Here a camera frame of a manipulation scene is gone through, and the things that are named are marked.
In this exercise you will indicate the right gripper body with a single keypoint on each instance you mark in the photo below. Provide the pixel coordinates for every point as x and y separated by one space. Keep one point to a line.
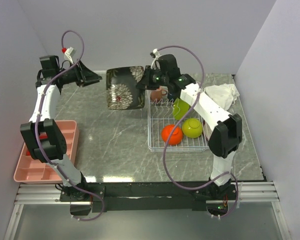
157 79

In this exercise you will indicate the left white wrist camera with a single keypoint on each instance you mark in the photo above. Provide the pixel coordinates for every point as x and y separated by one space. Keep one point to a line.
68 54

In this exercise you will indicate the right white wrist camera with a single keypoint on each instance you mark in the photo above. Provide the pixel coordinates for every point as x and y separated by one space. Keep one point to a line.
155 54

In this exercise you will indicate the white wire dish rack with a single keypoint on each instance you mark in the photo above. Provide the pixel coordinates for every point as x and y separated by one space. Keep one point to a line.
159 115

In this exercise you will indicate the black floral square plate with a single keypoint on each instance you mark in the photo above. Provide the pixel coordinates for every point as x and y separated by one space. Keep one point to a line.
121 88

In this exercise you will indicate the pink compartment tray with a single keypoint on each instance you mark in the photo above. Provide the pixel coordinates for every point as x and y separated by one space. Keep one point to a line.
32 171

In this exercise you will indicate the dark blue ceramic mug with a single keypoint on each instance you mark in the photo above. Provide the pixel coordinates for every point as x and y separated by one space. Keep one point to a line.
172 96

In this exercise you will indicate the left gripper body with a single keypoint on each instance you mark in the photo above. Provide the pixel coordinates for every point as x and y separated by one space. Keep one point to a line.
72 76

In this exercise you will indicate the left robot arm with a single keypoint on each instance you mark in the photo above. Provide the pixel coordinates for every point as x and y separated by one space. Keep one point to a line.
52 151

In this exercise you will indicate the green plate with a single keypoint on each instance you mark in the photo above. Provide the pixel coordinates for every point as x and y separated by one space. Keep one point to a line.
180 108

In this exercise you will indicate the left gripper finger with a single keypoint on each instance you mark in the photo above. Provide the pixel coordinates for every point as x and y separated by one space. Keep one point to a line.
88 83
87 75

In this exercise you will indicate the white cloth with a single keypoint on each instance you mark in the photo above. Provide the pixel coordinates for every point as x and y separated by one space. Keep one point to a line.
225 95

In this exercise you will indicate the black base bar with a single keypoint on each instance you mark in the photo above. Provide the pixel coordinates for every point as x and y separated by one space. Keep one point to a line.
129 196

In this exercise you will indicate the brown rimmed round plate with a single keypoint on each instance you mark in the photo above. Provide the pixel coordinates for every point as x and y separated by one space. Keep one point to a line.
206 131

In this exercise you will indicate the pink ceramic mug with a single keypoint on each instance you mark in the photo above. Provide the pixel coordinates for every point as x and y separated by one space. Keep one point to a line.
158 94

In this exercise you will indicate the aluminium frame rail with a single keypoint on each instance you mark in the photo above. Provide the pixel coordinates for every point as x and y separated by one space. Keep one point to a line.
45 194

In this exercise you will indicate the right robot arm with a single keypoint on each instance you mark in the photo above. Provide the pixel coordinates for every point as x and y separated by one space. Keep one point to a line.
226 128

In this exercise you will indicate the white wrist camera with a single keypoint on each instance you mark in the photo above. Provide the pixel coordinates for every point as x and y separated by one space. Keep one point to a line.
68 54
155 54

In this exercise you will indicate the green bowl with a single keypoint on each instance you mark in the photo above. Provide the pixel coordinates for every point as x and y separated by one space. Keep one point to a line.
192 128

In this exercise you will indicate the orange bowl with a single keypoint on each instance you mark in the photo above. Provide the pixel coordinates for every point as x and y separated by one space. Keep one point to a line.
176 137

